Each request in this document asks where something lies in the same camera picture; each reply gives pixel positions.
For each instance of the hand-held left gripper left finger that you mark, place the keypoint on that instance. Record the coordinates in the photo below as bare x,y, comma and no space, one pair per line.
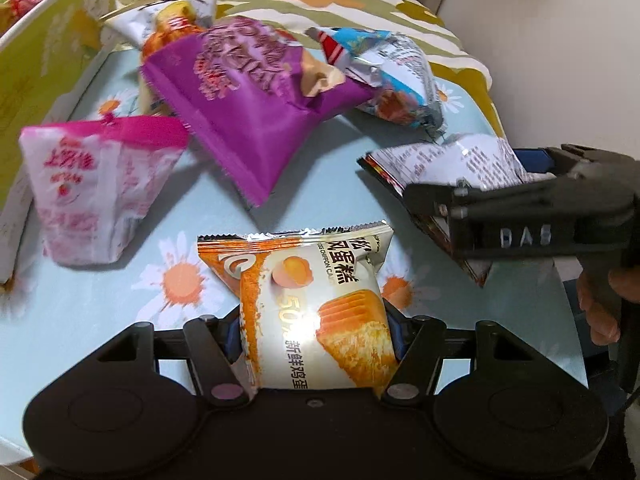
231,342

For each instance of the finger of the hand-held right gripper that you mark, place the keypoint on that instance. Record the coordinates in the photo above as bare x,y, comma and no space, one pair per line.
480,195
537,161

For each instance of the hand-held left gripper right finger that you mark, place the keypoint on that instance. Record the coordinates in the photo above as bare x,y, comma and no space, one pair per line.
395,332

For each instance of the red snack packet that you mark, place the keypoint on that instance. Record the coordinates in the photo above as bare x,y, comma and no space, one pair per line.
450,160

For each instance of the orange white cake packet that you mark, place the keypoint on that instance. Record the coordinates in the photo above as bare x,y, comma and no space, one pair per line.
310,310

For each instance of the yellow cardboard box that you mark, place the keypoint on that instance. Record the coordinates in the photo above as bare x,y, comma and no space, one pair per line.
45,55

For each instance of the person's right hand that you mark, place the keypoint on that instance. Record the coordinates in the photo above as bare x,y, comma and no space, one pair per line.
597,305

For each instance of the light blue daisy tablecloth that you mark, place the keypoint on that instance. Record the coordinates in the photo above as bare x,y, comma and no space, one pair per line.
165,280

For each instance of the blue white snack packet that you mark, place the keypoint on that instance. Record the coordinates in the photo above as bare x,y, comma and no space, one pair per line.
395,70

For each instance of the white pink snack packet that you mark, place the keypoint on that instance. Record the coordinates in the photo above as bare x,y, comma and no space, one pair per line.
95,190

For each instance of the purple snack packet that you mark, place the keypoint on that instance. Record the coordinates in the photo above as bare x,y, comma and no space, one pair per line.
250,110

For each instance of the floral striped blanket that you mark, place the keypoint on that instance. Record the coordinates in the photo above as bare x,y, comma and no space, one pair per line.
325,0

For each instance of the white yellow snack packet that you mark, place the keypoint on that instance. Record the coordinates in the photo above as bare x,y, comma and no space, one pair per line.
165,15

